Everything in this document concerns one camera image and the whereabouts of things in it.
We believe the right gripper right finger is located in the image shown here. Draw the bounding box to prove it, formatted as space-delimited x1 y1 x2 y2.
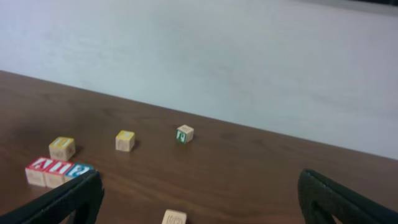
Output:
297 169 397 224

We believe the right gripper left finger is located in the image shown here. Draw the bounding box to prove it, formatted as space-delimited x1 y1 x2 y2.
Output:
1 170 104 223

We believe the blue number 2 block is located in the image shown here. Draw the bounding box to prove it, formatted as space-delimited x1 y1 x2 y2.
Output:
64 163 93 182

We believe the red letter I block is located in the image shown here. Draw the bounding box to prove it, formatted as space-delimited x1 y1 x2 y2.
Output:
44 161 74 189

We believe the red letter A block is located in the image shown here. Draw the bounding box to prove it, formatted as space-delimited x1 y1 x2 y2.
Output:
25 157 54 187

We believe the yellow top wooden block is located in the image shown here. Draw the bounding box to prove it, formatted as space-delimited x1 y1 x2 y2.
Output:
49 136 76 161

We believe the yellow top block far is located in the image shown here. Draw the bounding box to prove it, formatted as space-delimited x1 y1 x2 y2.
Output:
115 130 136 152

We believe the red sided wooden block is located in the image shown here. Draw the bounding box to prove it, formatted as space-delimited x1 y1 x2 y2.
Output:
162 209 187 224

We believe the green sided wooden block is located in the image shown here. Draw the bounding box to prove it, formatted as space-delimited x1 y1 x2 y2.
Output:
176 124 194 144

